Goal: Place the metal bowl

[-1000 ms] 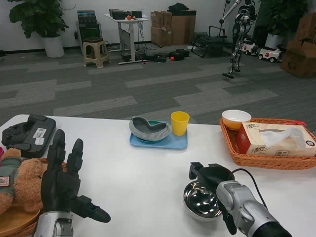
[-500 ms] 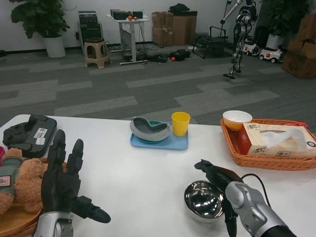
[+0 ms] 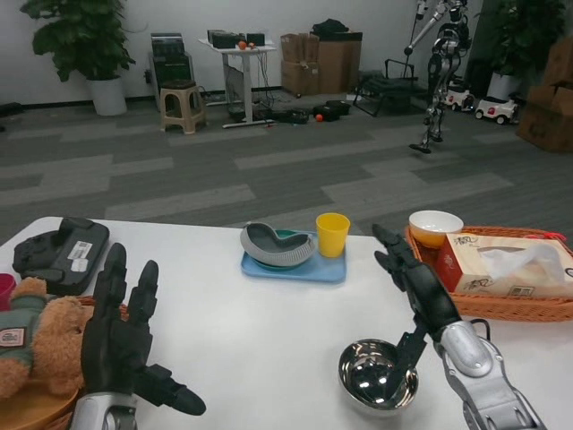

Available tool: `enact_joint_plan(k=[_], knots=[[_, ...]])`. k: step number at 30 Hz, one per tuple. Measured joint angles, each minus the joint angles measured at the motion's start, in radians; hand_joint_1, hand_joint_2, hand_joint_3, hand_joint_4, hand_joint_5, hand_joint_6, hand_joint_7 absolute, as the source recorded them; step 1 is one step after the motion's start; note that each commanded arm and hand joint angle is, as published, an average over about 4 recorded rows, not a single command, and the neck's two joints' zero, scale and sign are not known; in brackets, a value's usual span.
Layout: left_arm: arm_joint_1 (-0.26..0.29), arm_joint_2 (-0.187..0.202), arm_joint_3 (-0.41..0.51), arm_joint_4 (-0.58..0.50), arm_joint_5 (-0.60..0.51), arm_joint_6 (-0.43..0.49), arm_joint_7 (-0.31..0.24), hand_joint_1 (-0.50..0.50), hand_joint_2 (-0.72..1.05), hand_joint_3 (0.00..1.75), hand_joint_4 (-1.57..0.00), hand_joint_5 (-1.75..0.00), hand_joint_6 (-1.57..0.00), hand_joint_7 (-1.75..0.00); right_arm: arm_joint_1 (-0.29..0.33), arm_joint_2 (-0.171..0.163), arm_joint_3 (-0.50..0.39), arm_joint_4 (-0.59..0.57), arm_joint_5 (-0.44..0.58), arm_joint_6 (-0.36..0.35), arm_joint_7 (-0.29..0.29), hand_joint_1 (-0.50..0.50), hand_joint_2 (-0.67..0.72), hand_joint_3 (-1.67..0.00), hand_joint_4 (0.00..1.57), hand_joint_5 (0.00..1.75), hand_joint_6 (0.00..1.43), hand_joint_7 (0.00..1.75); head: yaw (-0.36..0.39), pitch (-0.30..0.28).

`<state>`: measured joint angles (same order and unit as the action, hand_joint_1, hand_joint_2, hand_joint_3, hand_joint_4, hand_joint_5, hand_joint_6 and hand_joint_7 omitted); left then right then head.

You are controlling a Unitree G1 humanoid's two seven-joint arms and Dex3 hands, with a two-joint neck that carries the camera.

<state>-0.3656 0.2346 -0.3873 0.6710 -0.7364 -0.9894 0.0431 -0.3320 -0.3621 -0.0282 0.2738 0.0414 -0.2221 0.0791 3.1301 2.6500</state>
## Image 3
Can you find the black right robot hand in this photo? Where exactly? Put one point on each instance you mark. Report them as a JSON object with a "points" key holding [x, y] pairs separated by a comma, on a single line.
{"points": [[430, 295]]}

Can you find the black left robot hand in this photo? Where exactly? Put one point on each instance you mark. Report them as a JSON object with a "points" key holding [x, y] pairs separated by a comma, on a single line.
{"points": [[112, 354]]}

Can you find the shiny metal bowl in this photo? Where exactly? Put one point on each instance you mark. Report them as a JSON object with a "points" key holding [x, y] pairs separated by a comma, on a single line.
{"points": [[371, 380]]}

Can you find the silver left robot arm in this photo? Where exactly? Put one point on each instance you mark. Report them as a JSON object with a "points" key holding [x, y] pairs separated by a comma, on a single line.
{"points": [[98, 412]]}

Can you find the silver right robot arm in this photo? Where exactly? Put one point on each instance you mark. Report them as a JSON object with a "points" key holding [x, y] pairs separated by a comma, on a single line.
{"points": [[479, 372]]}

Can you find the white and orange bowl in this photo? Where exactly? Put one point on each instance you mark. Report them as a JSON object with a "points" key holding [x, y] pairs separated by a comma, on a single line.
{"points": [[432, 228]]}

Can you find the tissue box with red print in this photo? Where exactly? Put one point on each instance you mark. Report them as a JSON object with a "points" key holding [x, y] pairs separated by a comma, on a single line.
{"points": [[474, 277]]}

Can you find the brown teddy bear green vest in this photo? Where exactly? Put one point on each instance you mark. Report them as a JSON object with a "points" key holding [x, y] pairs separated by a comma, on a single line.
{"points": [[58, 340]]}

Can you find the orange wicker basket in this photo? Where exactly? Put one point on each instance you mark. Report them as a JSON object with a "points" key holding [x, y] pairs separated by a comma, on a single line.
{"points": [[501, 307]]}

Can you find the light blue plastic tray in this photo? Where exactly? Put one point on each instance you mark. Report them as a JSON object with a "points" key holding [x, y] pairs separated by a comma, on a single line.
{"points": [[327, 271]]}

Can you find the black handheld controller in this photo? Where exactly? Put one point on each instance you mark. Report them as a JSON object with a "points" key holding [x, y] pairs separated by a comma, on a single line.
{"points": [[58, 260]]}

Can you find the yellow plastic cup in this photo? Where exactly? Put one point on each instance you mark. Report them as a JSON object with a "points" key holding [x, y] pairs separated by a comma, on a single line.
{"points": [[332, 239]]}

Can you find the red plastic cup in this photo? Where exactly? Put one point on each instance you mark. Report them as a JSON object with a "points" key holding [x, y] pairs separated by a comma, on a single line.
{"points": [[5, 293]]}

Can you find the small red item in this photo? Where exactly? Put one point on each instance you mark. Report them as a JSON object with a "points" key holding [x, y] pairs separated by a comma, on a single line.
{"points": [[550, 235]]}

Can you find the grey woven soft basket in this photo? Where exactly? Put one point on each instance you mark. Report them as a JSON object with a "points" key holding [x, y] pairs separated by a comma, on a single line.
{"points": [[286, 255]]}

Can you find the long white toy car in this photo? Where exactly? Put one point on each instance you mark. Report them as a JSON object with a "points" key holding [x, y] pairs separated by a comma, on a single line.
{"points": [[497, 111]]}

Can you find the small white toy car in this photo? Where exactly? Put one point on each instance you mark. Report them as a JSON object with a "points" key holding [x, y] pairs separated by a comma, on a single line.
{"points": [[460, 98]]}

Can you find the brown cardboard box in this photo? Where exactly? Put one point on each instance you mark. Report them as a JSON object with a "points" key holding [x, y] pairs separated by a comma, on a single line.
{"points": [[561, 62], [546, 123]]}

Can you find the black floor case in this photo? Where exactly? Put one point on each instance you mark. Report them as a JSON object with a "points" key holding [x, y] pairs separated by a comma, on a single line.
{"points": [[333, 109]]}

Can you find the white plant pot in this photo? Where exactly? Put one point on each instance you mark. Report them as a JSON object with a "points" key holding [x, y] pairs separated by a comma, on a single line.
{"points": [[503, 86], [107, 96]]}

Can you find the silver black humanoid robot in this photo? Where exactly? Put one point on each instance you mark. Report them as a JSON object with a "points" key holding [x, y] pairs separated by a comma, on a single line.
{"points": [[445, 58]]}

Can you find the tall cardboard box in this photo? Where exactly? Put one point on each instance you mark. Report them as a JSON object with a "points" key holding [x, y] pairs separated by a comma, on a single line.
{"points": [[338, 65]]}

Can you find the small closed cardboard box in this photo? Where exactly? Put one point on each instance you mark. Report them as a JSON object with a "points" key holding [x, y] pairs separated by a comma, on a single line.
{"points": [[299, 78]]}

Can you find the beige plastic stool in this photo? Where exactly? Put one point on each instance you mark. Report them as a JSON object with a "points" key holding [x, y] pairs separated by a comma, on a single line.
{"points": [[181, 107]]}

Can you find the dark green potted plant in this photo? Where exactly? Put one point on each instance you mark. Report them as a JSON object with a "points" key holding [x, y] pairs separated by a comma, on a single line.
{"points": [[519, 36]]}

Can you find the small open cardboard box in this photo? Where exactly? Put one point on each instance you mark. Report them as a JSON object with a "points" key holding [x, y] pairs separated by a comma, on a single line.
{"points": [[299, 48]]}

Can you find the white standing desk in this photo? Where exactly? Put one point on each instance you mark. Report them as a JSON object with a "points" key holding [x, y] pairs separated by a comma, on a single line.
{"points": [[244, 80]]}

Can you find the black bag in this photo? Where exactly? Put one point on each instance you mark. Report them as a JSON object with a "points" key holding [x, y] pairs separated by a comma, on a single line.
{"points": [[329, 27]]}

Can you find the black equipment cabinet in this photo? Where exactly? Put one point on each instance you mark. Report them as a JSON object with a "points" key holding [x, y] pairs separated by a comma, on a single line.
{"points": [[170, 58]]}

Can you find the small black desk box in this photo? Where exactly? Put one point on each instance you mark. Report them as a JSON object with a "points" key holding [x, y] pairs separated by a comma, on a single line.
{"points": [[255, 38]]}

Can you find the large green potted plant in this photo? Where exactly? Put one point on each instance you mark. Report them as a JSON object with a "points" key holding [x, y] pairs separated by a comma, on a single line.
{"points": [[80, 36]]}

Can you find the large black desk box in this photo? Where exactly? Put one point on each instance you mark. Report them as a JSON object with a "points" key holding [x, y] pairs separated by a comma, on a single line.
{"points": [[223, 40]]}

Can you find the black folding metal frame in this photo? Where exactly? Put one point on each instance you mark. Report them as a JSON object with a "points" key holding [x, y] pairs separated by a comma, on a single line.
{"points": [[385, 89]]}

